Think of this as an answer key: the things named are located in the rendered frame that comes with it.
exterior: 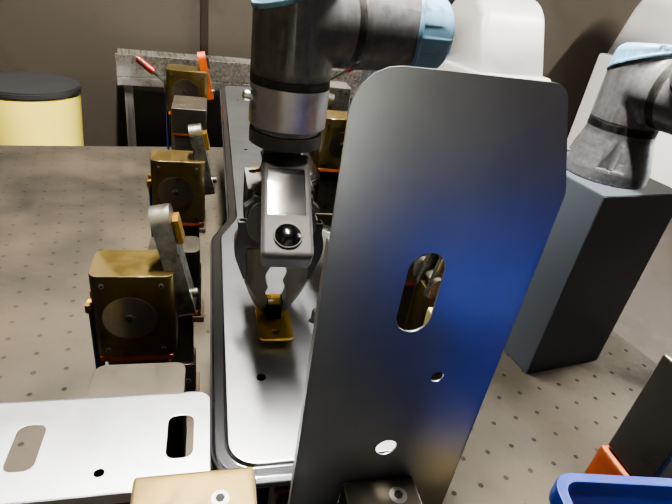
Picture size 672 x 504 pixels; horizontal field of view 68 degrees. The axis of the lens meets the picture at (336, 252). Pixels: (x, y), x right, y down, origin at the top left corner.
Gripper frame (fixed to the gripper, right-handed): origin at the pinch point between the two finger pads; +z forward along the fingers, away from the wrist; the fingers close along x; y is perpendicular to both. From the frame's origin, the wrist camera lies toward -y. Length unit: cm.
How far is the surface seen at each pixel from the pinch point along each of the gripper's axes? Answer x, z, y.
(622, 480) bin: -13.7, -13.3, -33.7
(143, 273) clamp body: 14.3, -2.1, 3.5
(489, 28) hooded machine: -148, -15, 241
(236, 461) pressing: 4.9, 2.8, -18.2
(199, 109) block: 10, -1, 76
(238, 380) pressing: 4.3, 2.5, -9.1
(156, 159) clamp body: 15.9, -2.3, 38.4
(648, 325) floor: -211, 103, 115
